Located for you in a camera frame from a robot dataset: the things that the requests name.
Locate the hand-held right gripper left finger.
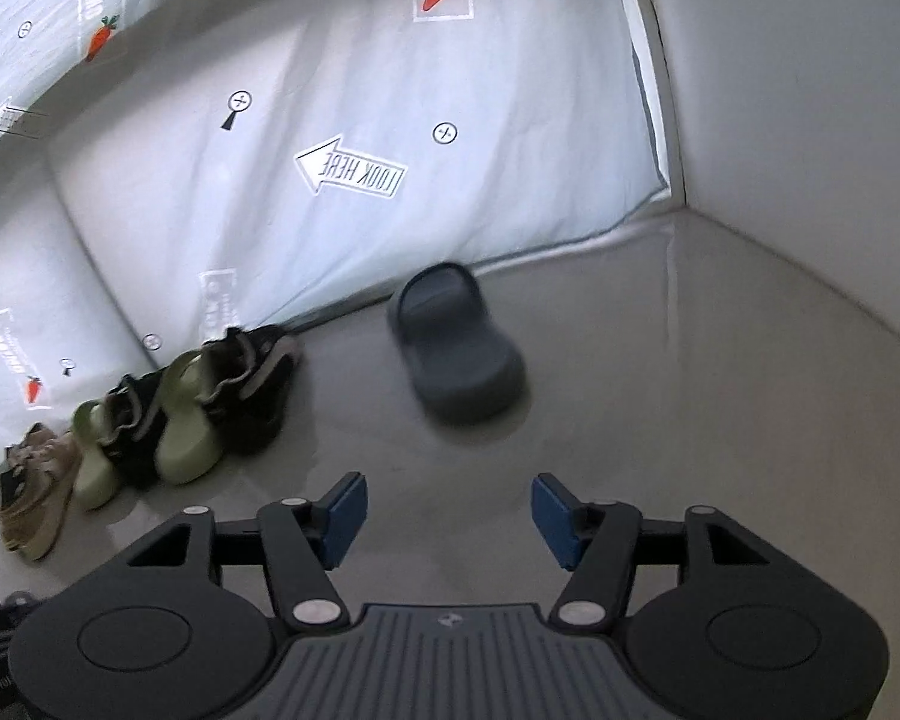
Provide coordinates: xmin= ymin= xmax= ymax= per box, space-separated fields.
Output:
xmin=124 ymin=471 xmax=368 ymax=635

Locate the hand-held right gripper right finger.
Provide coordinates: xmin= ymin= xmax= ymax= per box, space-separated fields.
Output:
xmin=531 ymin=471 xmax=773 ymax=635

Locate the light green slide slipper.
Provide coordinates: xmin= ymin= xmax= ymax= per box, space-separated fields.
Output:
xmin=154 ymin=351 xmax=230 ymax=485
xmin=70 ymin=399 xmax=121 ymax=511

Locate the dark grey slide slipper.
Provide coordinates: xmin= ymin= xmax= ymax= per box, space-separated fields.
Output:
xmin=386 ymin=262 xmax=527 ymax=425

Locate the tan sneaker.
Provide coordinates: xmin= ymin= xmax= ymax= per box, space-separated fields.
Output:
xmin=0 ymin=422 xmax=83 ymax=563

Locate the white printed bed sheet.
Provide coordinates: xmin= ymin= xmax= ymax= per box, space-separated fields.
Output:
xmin=0 ymin=0 xmax=682 ymax=481

